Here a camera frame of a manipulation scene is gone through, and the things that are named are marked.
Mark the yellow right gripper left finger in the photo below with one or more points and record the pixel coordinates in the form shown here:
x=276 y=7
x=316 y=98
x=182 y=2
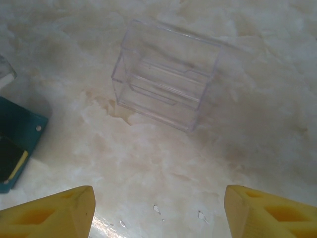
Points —
x=44 y=215

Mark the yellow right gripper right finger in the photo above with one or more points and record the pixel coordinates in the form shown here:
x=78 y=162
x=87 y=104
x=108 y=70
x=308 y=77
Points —
x=272 y=218

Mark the teal card holder wallet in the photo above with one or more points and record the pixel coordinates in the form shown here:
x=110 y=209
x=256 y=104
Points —
x=24 y=116

